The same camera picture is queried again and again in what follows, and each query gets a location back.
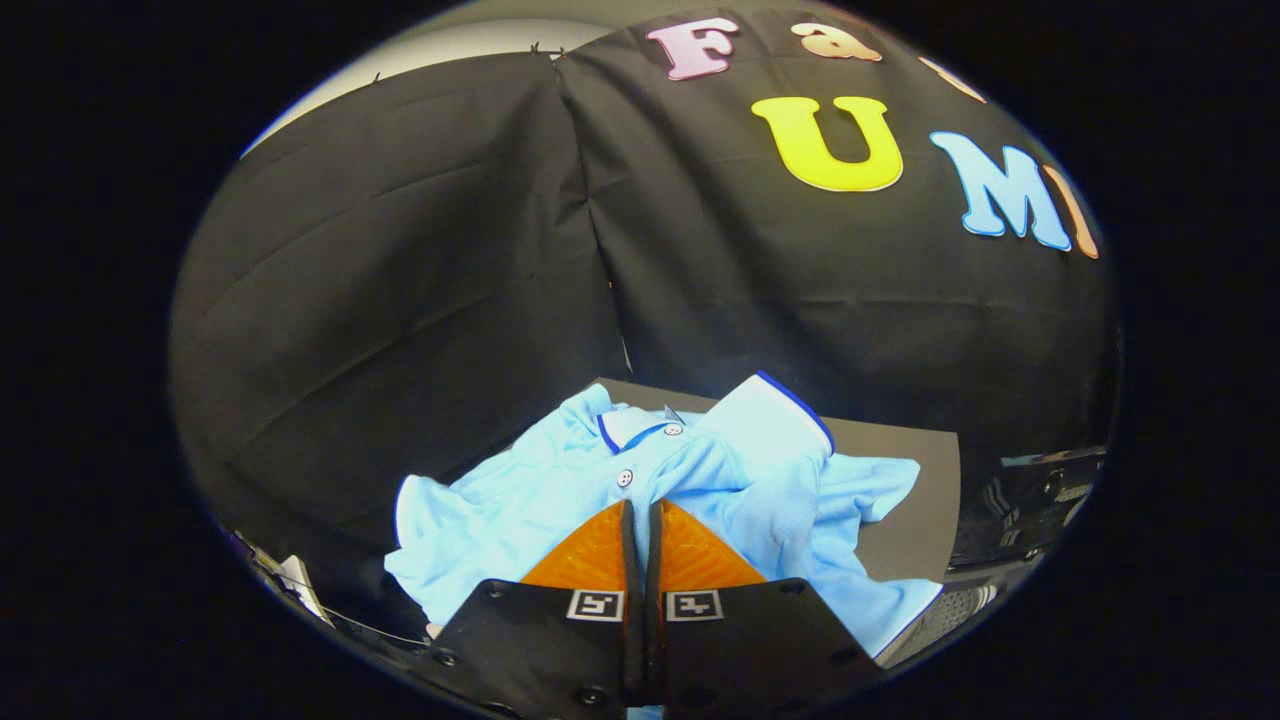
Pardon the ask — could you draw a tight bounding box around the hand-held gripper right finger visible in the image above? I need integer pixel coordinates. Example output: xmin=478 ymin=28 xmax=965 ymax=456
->
xmin=645 ymin=498 xmax=887 ymax=717

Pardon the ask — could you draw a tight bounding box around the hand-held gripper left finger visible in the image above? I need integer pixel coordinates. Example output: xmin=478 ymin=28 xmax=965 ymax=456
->
xmin=425 ymin=500 xmax=644 ymax=720

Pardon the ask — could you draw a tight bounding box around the light blue polo shirt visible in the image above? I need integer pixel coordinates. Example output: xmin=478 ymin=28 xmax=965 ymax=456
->
xmin=384 ymin=371 xmax=947 ymax=663

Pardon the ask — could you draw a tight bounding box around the grey cabinet with black top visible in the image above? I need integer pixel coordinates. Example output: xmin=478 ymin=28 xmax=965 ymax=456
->
xmin=584 ymin=377 xmax=963 ymax=585

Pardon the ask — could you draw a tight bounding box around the black backdrop cloth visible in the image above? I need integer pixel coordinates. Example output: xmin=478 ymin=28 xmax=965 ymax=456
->
xmin=170 ymin=8 xmax=1119 ymax=641

